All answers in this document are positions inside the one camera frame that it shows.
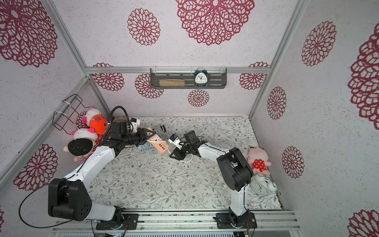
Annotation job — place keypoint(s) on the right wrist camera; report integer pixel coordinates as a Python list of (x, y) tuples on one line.
[(176, 141)]

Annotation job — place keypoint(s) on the black faced striped plush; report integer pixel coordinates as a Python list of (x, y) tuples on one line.
[(84, 143)]

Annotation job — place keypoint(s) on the white alarm clock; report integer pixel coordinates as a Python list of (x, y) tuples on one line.
[(263, 185)]

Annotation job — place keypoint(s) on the orange plush toy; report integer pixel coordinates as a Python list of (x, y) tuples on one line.
[(99, 124)]

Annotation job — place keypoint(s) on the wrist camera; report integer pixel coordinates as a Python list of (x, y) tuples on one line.
[(176, 141), (134, 124)]

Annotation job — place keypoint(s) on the tan pouch on shelf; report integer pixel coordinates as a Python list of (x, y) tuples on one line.
[(172, 83)]

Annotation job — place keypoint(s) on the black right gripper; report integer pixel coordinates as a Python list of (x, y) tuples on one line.
[(183, 149)]

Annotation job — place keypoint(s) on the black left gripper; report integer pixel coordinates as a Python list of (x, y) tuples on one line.
[(143, 135)]

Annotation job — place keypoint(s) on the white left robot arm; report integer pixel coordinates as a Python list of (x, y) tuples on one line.
[(68, 198)]

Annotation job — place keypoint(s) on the grey wall shelf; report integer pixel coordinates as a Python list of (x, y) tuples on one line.
[(217, 78)]

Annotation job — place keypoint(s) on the striped black white object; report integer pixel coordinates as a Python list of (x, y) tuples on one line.
[(160, 129)]

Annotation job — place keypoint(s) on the teal alarm clock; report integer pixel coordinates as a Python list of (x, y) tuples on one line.
[(201, 78)]

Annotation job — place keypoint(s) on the pink frog plush toy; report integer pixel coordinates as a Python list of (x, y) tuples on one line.
[(258, 161)]

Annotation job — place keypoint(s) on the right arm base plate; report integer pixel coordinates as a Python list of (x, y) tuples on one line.
[(231, 221)]

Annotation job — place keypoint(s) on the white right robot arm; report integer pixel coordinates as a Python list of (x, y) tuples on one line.
[(235, 170)]

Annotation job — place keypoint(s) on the orange power strip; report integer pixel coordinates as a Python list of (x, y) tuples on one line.
[(157, 141)]

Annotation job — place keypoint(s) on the black wire basket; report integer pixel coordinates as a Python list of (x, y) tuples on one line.
[(71, 118)]

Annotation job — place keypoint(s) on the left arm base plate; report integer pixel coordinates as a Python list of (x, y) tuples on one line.
[(120, 222)]

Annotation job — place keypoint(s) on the white pink plush toy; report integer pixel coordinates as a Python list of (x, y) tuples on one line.
[(90, 114)]

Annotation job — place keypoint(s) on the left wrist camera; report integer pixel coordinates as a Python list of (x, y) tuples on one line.
[(134, 124)]

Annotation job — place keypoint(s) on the brown teddy bear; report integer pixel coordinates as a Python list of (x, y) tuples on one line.
[(120, 119)]

